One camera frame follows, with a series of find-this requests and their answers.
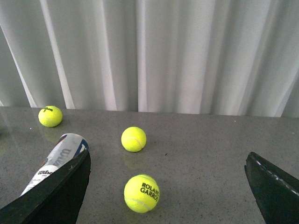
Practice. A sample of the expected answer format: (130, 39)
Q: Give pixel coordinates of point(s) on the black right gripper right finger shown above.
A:
(276, 192)

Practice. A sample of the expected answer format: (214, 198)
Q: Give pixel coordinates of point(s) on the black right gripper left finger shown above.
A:
(56, 200)

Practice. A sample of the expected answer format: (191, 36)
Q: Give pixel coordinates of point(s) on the clear Wilson tennis ball can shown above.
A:
(69, 146)

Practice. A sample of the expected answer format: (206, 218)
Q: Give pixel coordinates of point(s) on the Roland Garros tennis ball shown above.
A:
(141, 193)

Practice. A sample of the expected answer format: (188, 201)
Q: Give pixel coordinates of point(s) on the Wilson 3 tennis ball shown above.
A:
(50, 116)

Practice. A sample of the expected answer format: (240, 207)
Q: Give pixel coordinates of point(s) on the plain yellow tennis ball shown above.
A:
(133, 139)

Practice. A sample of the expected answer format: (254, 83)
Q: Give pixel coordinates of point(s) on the white pleated curtain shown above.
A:
(226, 57)

